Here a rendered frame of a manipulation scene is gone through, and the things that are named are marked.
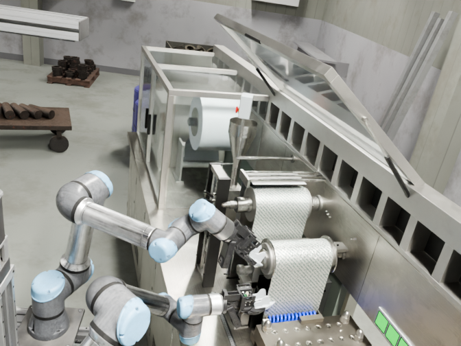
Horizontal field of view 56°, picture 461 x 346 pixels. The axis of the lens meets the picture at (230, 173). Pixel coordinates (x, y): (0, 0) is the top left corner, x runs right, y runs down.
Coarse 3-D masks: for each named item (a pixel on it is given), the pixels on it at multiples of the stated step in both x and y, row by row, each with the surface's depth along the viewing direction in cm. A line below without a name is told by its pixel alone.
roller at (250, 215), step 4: (248, 188) 179; (248, 192) 179; (252, 192) 175; (308, 192) 181; (244, 196) 183; (252, 196) 175; (252, 200) 175; (252, 204) 175; (252, 208) 175; (248, 212) 179; (252, 212) 175; (248, 216) 179; (252, 216) 174; (308, 216) 181; (248, 220) 179; (252, 220) 175
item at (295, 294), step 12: (312, 276) 162; (324, 276) 164; (276, 288) 159; (288, 288) 161; (300, 288) 163; (312, 288) 165; (276, 300) 162; (288, 300) 164; (300, 300) 166; (312, 300) 168; (264, 312) 163; (276, 312) 165; (288, 312) 167; (300, 312) 169
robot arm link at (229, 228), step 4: (228, 220) 143; (228, 224) 142; (232, 224) 144; (224, 228) 141; (228, 228) 142; (232, 228) 143; (220, 232) 141; (224, 232) 142; (228, 232) 142; (232, 232) 143; (216, 236) 143; (220, 236) 142; (224, 236) 142; (228, 236) 143
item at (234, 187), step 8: (232, 136) 211; (232, 144) 214; (248, 144) 213; (232, 152) 218; (240, 152) 215; (240, 160) 219; (232, 168) 223; (232, 176) 224; (232, 184) 225; (232, 192) 224; (232, 200) 226; (232, 216) 231
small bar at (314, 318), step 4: (300, 316) 164; (304, 316) 164; (308, 316) 164; (312, 316) 165; (316, 316) 165; (320, 316) 165; (300, 320) 163; (304, 320) 162; (308, 320) 163; (312, 320) 164; (316, 320) 164; (320, 320) 165
